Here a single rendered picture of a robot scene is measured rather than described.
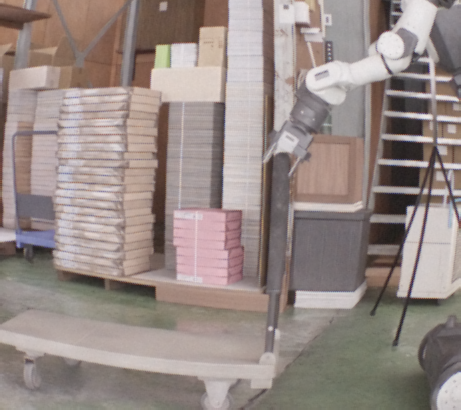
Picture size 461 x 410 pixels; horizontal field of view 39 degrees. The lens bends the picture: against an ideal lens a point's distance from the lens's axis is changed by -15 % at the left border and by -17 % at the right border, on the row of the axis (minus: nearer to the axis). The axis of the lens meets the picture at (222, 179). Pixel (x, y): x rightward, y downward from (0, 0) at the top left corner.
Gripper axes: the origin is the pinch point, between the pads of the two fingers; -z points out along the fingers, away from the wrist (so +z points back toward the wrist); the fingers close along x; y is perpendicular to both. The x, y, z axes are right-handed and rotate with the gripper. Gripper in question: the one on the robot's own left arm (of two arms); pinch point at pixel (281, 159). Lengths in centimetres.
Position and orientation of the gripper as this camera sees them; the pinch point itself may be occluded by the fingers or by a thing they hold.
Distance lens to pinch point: 194.8
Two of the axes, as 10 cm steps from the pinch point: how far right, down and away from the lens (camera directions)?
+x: -8.4, -5.3, 0.7
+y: -1.0, 0.3, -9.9
